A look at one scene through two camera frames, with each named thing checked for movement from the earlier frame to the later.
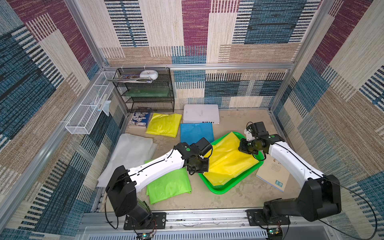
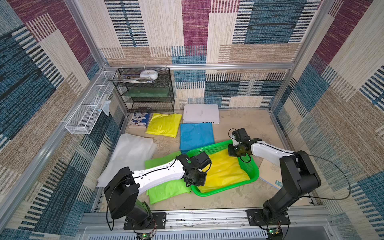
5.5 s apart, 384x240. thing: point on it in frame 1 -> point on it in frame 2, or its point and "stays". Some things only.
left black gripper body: x=201 y=165 -> x=198 y=179
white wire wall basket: x=83 y=120 stays
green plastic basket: x=226 y=162 -> x=248 y=162
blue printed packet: x=139 y=118 stays
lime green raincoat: x=169 y=186 stays
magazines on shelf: x=133 y=78 stays
